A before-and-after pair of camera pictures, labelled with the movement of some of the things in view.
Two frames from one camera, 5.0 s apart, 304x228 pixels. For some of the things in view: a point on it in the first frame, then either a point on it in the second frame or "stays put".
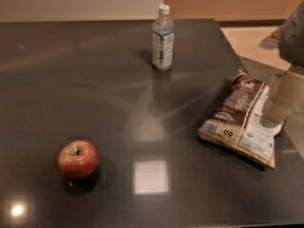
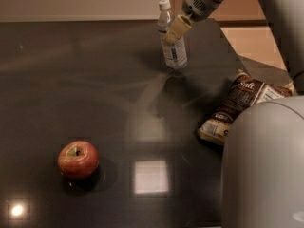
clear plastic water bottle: (162, 40) → (175, 50)
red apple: (78, 159) stays put
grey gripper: (293, 42) → (197, 4)
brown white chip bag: (237, 123) stays put
